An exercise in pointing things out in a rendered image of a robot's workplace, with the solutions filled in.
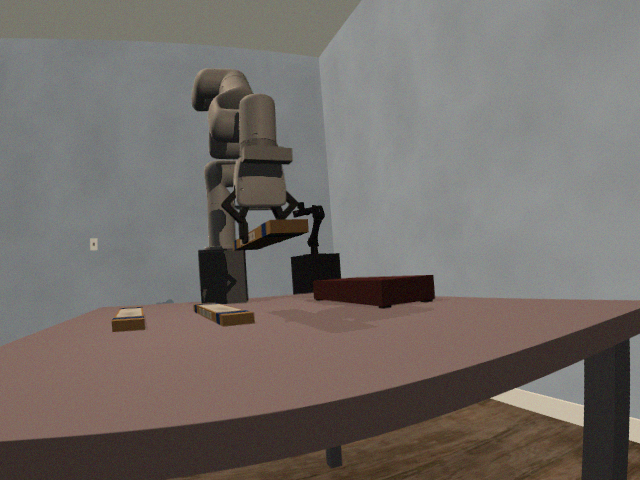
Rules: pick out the cream label strip with blue and orange bands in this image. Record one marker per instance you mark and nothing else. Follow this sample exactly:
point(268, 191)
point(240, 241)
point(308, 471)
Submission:
point(134, 321)
point(229, 315)
point(271, 232)

